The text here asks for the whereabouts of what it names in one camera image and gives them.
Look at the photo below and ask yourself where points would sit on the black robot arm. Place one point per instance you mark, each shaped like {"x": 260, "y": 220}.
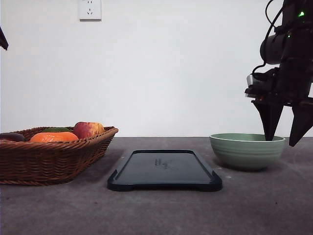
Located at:
{"x": 290, "y": 47}

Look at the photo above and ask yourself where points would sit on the white wall socket left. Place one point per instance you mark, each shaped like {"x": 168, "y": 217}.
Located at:
{"x": 90, "y": 11}

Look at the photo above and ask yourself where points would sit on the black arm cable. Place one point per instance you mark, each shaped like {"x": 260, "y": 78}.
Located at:
{"x": 272, "y": 24}

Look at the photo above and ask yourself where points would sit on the dark blue rectangular tray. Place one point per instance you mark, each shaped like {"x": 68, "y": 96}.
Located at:
{"x": 164, "y": 169}

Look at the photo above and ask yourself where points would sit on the orange tangerine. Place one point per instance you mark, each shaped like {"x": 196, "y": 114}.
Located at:
{"x": 54, "y": 137}

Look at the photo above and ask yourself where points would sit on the brown wicker basket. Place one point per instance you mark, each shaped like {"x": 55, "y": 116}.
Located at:
{"x": 49, "y": 163}

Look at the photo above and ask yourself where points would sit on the red yellow apple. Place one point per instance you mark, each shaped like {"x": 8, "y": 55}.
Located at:
{"x": 85, "y": 130}

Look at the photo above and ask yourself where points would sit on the green ceramic bowl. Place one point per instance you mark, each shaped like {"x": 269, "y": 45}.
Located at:
{"x": 246, "y": 151}

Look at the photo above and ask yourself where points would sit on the green lime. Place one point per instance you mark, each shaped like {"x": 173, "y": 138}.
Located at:
{"x": 56, "y": 130}

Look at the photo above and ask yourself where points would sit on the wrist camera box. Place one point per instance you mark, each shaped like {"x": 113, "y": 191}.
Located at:
{"x": 263, "y": 85}

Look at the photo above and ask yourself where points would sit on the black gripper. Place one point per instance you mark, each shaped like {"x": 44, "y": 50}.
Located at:
{"x": 3, "y": 40}
{"x": 288, "y": 83}

